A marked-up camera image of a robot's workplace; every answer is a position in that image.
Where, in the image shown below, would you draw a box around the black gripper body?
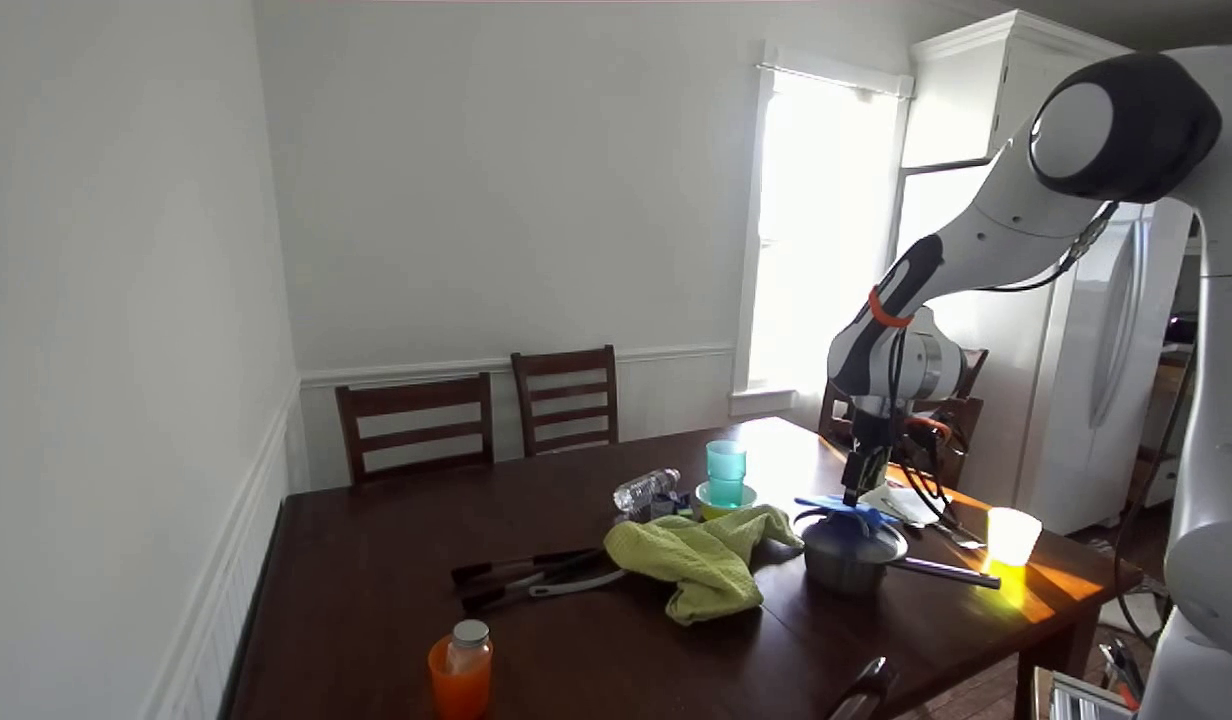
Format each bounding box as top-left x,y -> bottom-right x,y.
841,411 -> 905,503

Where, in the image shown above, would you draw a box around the blue striped towel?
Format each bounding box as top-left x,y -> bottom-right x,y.
794,495 -> 890,533

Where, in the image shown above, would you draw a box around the steel pot lid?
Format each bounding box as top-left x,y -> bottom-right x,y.
804,521 -> 907,563

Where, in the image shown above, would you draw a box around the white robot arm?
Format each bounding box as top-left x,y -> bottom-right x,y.
829,44 -> 1232,720

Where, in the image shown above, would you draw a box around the chair behind robot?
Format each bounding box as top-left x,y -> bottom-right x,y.
816,347 -> 988,483

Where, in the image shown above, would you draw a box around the steel saucepan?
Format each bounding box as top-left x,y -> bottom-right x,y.
804,550 -> 996,597

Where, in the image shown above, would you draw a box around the teal plastic cup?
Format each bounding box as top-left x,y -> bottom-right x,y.
695,441 -> 753,513

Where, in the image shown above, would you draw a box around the translucent white cup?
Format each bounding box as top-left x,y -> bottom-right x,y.
988,507 -> 1044,567

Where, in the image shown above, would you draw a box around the green cloth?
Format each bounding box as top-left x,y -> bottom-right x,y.
602,503 -> 801,629

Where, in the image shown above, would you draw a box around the crumpled plastic wrapper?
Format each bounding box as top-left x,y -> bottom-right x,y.
612,466 -> 689,521

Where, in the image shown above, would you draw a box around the window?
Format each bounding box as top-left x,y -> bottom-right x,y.
741,61 -> 905,395

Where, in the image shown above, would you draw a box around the right wooden chair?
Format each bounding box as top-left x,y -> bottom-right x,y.
511,345 -> 619,455

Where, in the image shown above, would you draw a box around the wooden chair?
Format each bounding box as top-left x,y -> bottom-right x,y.
511,345 -> 619,455
335,370 -> 491,483

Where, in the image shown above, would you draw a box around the left wooden chair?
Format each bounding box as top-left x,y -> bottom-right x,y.
335,370 -> 491,483

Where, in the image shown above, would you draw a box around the orange juice bottle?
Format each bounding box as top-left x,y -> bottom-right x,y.
426,621 -> 491,720

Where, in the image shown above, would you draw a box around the black handled tongs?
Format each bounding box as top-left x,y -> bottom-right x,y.
450,548 -> 619,615

